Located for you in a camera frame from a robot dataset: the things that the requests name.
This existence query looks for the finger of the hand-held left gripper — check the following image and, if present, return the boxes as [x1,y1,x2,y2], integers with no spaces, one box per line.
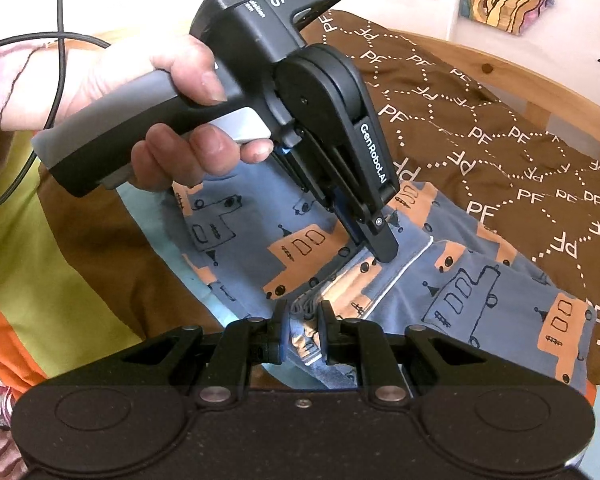
[274,142,353,241]
[325,107,402,265]

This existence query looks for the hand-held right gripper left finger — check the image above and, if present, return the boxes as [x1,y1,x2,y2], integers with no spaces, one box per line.
[120,300,290,407]

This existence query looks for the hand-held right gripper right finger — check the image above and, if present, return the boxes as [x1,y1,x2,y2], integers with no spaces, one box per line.
[316,301,487,406]

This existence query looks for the blue printed pants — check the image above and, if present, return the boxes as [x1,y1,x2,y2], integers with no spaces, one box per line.
[162,172,599,397]

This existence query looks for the person's left forearm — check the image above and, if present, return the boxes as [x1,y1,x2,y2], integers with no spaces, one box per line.
[0,27,108,183]

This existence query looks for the person's left hand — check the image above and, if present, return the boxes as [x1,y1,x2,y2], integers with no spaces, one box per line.
[61,34,276,191]

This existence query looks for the brown quilted blanket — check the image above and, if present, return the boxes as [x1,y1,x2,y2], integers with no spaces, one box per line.
[300,7,600,403]

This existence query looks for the colourful striped bed sheet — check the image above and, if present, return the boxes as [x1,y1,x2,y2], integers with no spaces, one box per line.
[0,157,241,411]

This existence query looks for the black cable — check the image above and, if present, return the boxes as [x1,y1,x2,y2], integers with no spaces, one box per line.
[0,0,131,213]

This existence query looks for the wooden bed frame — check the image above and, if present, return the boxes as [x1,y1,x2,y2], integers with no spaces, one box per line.
[395,27,600,161]

